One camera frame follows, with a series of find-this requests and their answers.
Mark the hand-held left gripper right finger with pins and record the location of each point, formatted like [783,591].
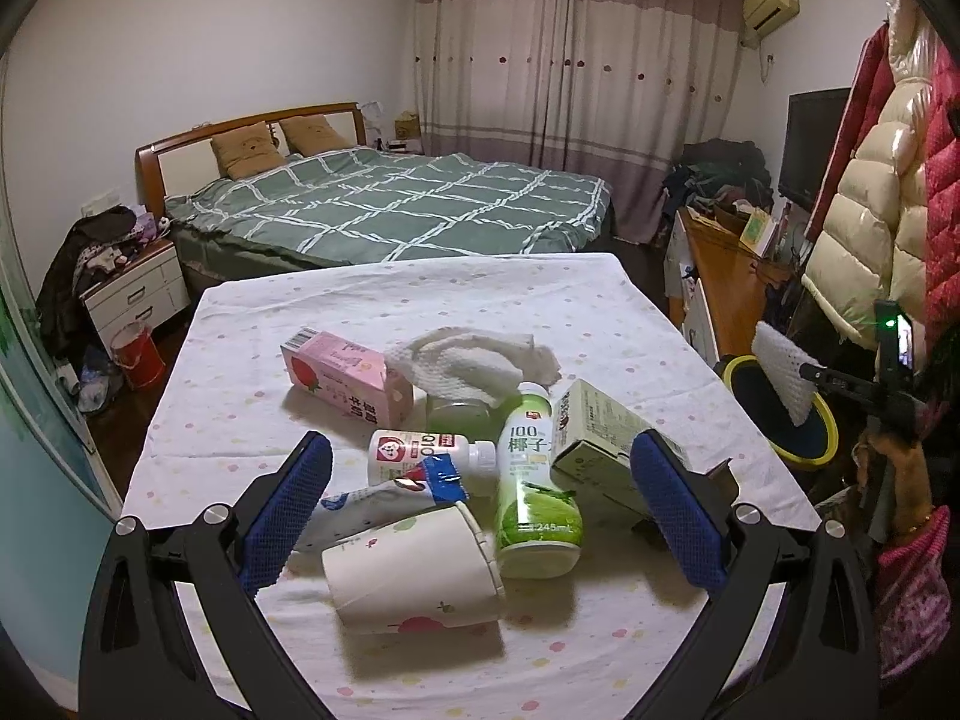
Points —
[675,510]

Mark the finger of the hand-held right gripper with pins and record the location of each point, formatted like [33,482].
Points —
[836,379]

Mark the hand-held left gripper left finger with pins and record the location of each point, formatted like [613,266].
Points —
[289,510]

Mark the white foam fruit net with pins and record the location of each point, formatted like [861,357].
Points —
[780,371]

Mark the white and blue snack wrapper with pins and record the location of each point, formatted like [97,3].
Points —
[360,510]

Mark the black bin with yellow rim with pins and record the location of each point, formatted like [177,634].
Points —
[757,409]

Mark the green and beige carton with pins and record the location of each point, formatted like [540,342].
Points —
[600,427]

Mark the white supplement bottle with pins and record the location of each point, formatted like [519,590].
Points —
[405,454]

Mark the white paper cup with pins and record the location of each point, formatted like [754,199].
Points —
[405,570]

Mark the green coconut water bottle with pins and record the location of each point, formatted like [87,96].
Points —
[532,480]

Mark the pink milk carton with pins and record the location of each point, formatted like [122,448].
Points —
[337,371]

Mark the green plastic jar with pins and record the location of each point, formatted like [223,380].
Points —
[457,416]

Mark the white paper towel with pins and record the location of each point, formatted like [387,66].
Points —
[465,364]

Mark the person's right forearm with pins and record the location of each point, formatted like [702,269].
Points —
[911,600]

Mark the person's right hand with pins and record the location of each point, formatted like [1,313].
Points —
[900,480]

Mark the wooden desk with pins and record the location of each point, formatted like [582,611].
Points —
[724,270]

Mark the green box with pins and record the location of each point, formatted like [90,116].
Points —
[757,229]

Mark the cream puffer jacket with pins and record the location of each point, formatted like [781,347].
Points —
[877,187]

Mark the red bucket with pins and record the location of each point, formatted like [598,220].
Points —
[139,356]

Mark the plastic bags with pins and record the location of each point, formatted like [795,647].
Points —
[97,390]

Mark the black television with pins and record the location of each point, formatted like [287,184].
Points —
[814,142]

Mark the pile of dark clothes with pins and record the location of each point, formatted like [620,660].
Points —
[720,169]

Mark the teal door panel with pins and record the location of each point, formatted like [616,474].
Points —
[37,465]

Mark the white nightstand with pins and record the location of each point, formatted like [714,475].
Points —
[139,300]

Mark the white dotted tablecloth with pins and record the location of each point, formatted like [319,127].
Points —
[450,292]

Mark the purple and white clothes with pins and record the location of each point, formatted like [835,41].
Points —
[146,236]

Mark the black jacket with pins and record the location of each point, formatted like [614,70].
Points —
[67,277]

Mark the green plaid duvet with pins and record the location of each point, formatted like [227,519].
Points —
[420,202]

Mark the brown pillow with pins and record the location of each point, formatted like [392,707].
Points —
[315,133]
[244,150]

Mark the beige air conditioner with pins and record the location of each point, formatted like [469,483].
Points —
[769,4]

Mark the wooden bed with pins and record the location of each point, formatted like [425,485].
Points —
[187,139]

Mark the tissue box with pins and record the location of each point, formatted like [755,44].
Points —
[407,125]

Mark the pink and white curtain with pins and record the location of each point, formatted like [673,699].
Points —
[570,75]

